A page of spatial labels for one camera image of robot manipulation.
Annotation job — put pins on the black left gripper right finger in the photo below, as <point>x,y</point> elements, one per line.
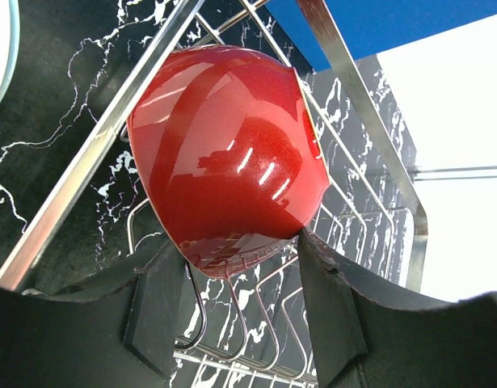
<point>368,332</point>

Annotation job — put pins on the blue ring binder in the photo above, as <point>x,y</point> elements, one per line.
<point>369,27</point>

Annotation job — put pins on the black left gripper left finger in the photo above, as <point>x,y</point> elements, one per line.
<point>114,329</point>

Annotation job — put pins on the cream and blue plate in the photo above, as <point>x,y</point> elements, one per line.
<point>9,42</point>

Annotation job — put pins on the red bowl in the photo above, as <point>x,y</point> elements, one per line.
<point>226,150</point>

